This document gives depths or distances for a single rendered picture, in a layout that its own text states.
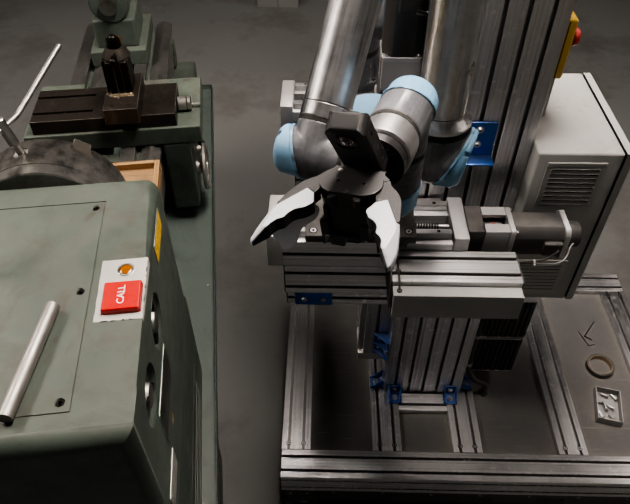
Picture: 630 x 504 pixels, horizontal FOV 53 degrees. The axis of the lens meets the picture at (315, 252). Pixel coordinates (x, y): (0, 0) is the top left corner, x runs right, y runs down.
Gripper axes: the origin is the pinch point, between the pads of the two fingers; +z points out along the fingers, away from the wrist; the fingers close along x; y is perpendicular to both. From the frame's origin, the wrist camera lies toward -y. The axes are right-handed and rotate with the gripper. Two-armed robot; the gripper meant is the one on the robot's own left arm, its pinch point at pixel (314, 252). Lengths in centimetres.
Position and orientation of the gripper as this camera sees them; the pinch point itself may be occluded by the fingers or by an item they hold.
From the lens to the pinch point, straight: 62.9
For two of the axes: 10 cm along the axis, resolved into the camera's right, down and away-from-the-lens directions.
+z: -3.8, 6.6, -6.5
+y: 1.3, 7.3, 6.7
